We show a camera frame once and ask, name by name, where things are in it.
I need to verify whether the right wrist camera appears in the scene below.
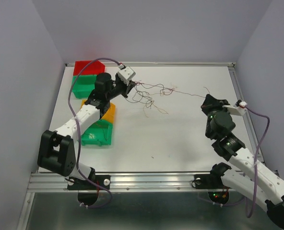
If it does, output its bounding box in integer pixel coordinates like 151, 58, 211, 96
223, 100, 248, 116

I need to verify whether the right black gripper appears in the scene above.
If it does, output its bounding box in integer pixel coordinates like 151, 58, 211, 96
201, 93, 233, 138

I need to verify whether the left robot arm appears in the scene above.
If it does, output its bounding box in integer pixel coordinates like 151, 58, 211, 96
37, 69, 136, 189

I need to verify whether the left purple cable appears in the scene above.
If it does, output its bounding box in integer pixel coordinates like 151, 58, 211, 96
67, 57, 126, 209

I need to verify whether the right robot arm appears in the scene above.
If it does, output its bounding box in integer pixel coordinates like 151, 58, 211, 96
201, 94, 284, 230

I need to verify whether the yellow plastic bin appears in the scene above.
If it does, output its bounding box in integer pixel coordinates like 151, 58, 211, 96
77, 100, 116, 125

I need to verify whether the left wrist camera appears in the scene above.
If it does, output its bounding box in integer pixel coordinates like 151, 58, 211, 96
117, 67, 136, 86

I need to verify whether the red plastic bin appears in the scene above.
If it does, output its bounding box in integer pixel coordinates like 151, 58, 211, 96
73, 60, 106, 76

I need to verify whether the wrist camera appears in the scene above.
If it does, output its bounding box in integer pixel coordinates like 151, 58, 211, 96
223, 100, 248, 116
117, 67, 136, 86

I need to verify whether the aluminium front rail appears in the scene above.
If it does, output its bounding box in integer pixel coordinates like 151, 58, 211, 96
26, 170, 283, 192

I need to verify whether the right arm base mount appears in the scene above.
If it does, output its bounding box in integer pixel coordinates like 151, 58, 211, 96
191, 162, 242, 207

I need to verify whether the aluminium rail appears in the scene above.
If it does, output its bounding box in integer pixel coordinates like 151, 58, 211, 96
26, 170, 283, 192
228, 67, 269, 165
65, 61, 236, 68

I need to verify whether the wire bundle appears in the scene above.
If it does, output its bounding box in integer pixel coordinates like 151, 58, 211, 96
131, 81, 176, 118

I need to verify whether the aluminium right side rail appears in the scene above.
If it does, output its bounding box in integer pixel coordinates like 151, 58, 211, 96
228, 67, 269, 165

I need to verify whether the near green plastic bin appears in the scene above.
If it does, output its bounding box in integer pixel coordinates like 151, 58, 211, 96
82, 120, 113, 146

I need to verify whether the green plastic bin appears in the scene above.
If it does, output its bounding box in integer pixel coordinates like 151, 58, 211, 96
72, 75, 96, 99
82, 120, 113, 146

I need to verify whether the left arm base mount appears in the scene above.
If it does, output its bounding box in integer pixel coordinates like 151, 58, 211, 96
65, 174, 112, 209

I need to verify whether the far green plastic bin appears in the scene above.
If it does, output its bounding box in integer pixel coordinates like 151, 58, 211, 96
72, 75, 96, 99

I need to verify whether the aluminium back rail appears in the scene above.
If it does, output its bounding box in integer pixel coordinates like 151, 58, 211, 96
65, 61, 236, 68

